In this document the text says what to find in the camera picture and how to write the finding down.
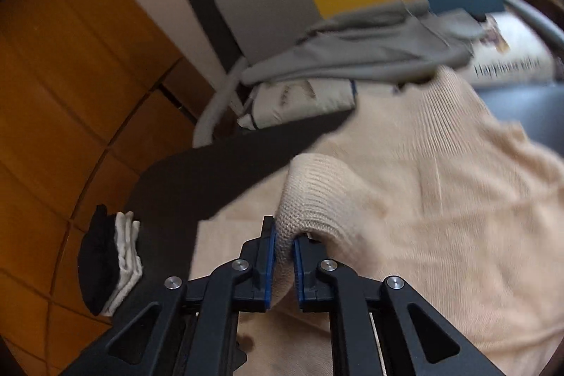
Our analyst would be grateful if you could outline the white leaf print cushion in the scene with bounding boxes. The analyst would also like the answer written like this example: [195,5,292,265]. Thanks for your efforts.
[238,76,357,130]

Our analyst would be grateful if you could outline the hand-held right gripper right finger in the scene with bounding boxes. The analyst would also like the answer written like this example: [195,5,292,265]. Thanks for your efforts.
[293,233,503,376]

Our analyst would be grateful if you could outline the black folded socks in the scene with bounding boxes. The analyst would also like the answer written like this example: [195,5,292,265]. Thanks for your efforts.
[77,204,122,315]

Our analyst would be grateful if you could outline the white bear print cushion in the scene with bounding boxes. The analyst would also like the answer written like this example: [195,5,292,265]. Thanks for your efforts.
[467,12,556,88]

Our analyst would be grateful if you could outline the beige knit sweater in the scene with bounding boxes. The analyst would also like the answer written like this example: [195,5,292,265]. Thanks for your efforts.
[189,65,564,376]

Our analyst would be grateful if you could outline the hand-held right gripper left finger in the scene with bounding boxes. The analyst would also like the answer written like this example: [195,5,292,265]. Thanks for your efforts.
[57,215,278,376]

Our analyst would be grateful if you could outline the grey hoodie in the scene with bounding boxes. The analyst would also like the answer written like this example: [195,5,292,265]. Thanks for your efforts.
[240,0,479,88]

